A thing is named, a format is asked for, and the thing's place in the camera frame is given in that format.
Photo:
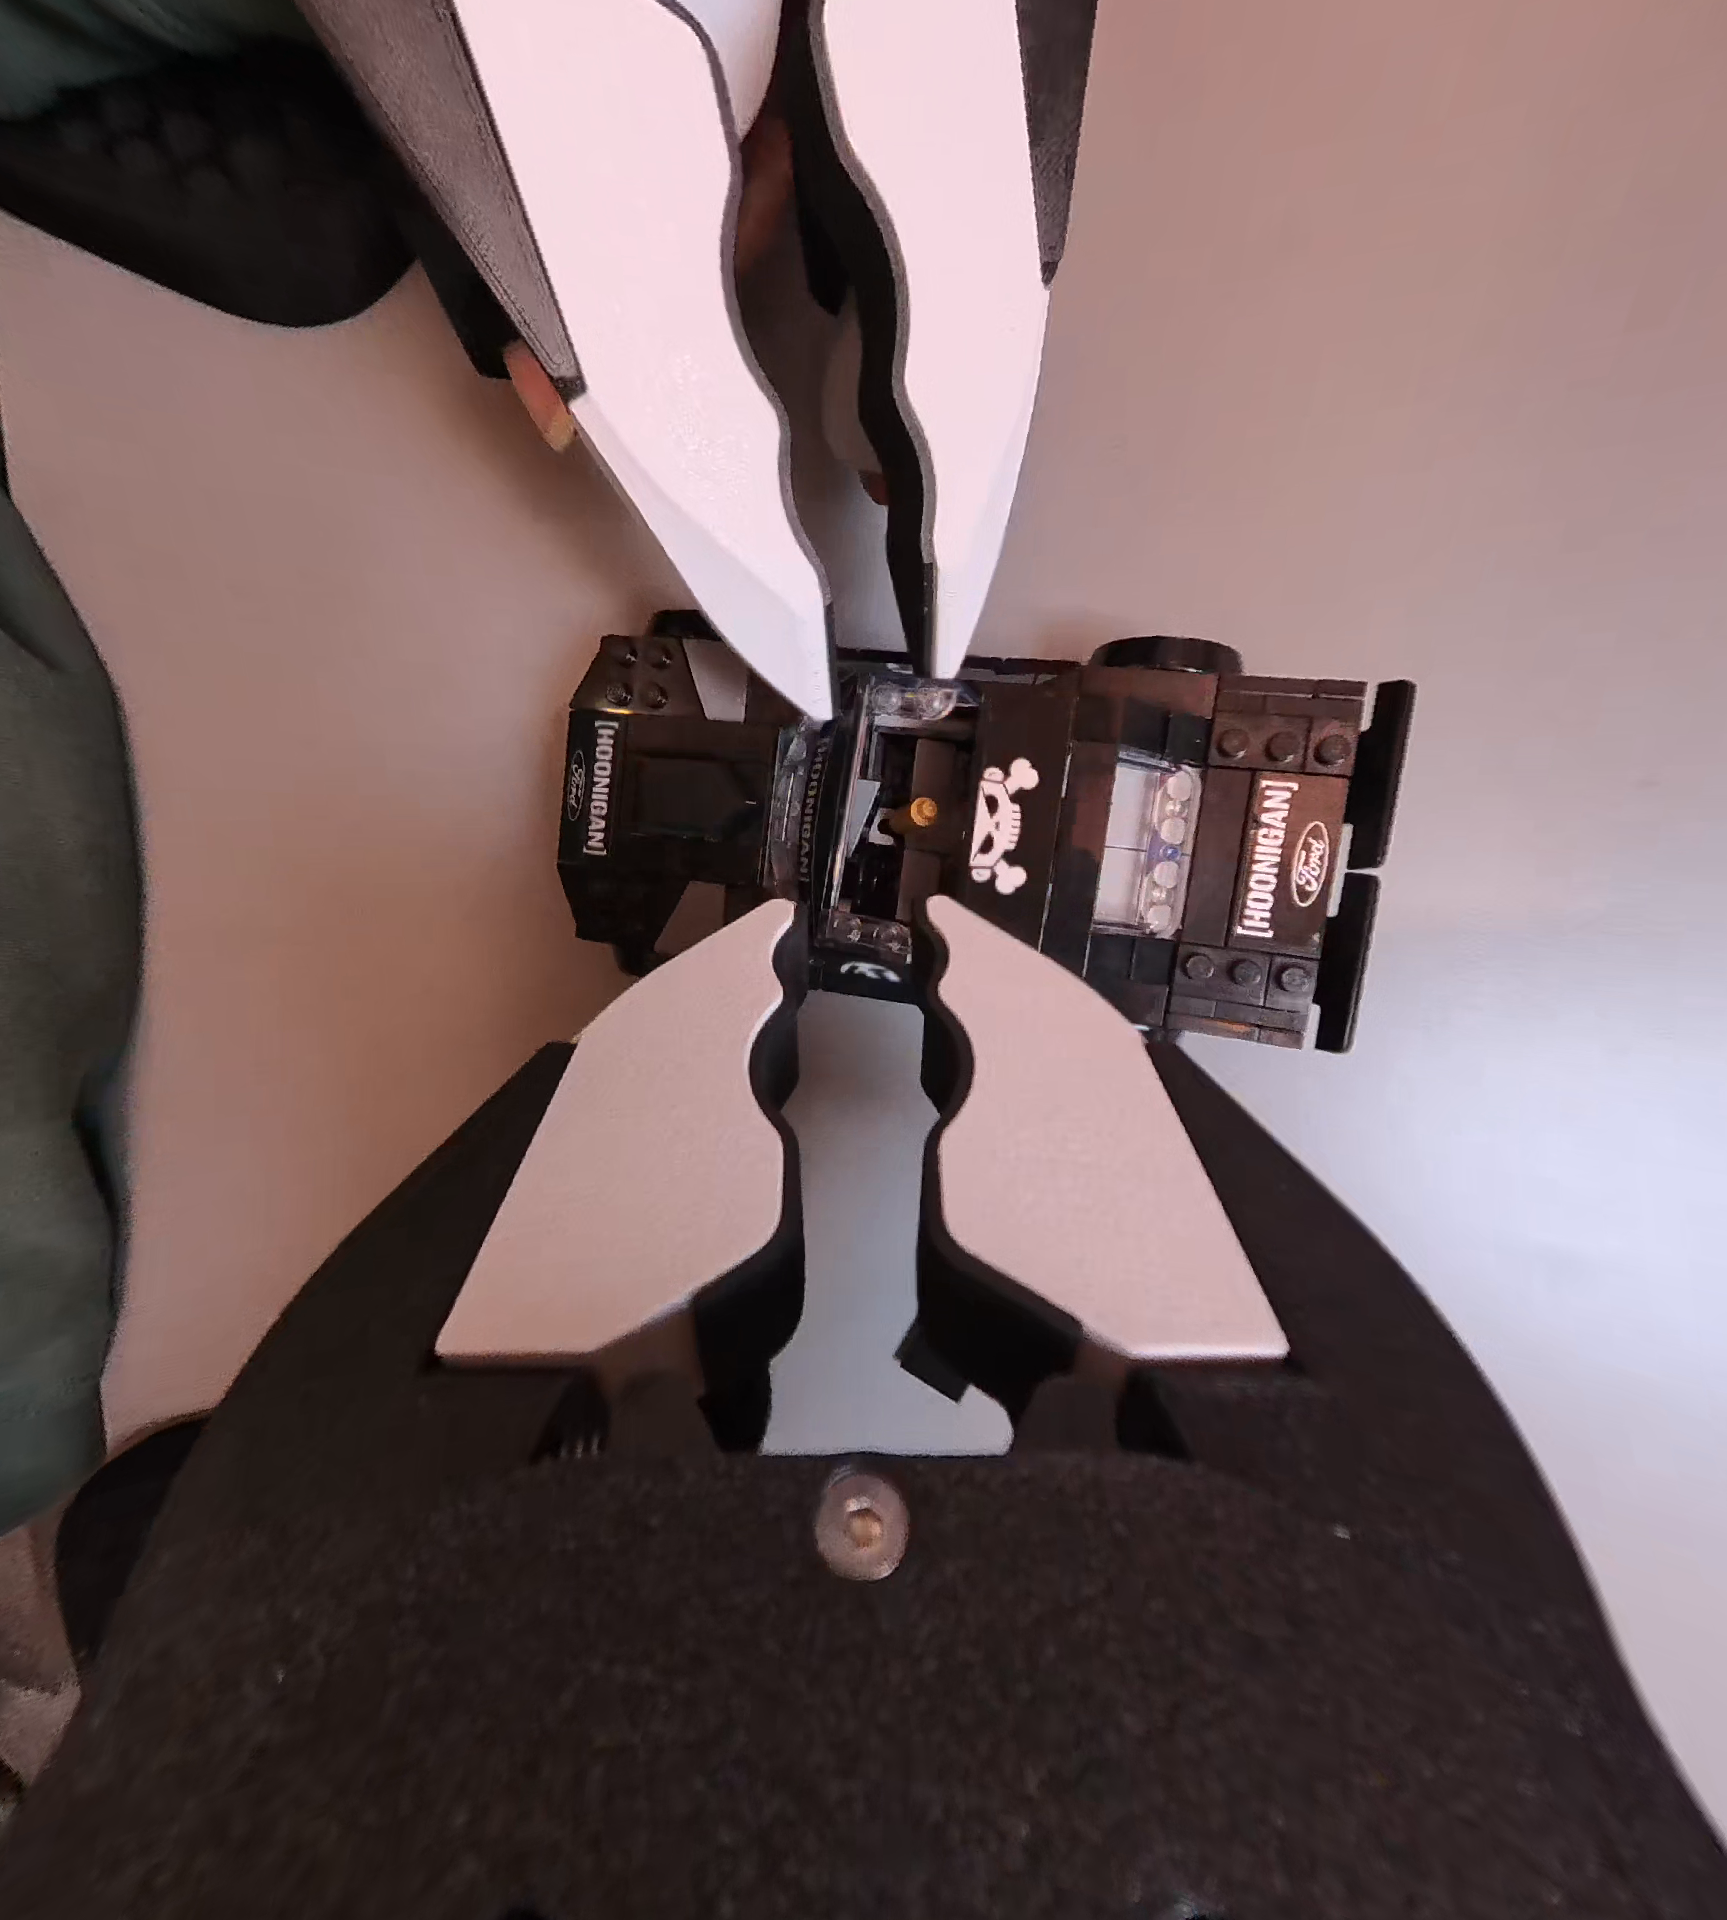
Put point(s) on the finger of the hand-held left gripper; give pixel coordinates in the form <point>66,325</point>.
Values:
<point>937,209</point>
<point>640,271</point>

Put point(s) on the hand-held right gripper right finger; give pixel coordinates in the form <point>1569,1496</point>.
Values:
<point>1104,1203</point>

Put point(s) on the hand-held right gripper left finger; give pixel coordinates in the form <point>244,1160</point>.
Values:
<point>627,1203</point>

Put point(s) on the black lego car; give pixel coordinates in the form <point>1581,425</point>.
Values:
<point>1254,852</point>

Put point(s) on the person's left forearm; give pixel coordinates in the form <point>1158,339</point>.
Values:
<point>25,47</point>

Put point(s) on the person's left hand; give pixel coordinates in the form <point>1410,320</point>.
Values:
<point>539,398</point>

